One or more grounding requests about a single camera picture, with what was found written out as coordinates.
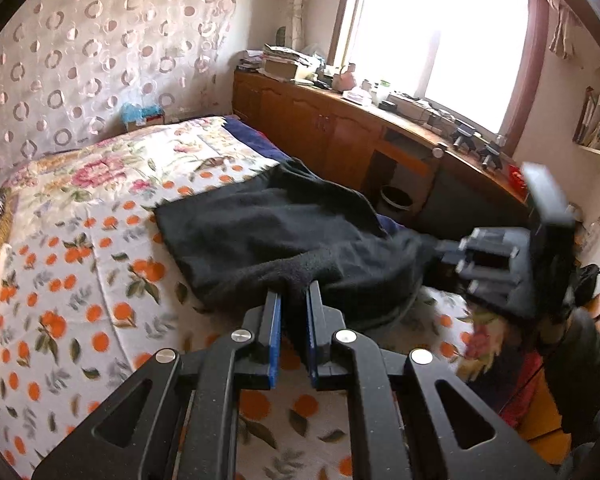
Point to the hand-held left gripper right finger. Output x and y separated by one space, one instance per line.
311 345

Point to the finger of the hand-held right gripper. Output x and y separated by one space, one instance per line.
467 277
455 250

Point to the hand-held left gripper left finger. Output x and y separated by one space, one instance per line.
276 340

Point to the black t-shirt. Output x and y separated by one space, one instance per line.
280 230

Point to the person's right forearm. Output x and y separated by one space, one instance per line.
580 360

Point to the black bag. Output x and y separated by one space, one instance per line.
589 282

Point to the dark waste bin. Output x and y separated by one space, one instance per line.
395 205

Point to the small red item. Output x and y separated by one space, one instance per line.
515 176

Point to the round silver knob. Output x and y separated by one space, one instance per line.
438 151

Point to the black tripod gadget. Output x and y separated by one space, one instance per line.
492 154
464 136

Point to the red cloth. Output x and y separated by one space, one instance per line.
522 390

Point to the grey flat box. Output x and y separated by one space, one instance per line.
410 106

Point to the row of books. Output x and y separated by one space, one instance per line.
592 120

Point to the green-lid jar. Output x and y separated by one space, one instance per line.
384 92

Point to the long wooden cabinet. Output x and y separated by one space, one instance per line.
305 120

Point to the pink bottle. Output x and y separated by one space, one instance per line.
347 79

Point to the orange-print bed sheet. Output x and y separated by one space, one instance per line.
80 285

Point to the bright window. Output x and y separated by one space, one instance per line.
445 45

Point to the floral bed quilt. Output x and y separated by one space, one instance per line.
105 170

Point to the cardboard box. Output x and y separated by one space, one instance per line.
147 121

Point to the pile of papers and books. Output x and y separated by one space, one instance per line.
280 62

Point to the blue plastic bag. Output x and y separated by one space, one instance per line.
140 111

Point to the sheer circle-print curtain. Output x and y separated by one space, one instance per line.
105 60

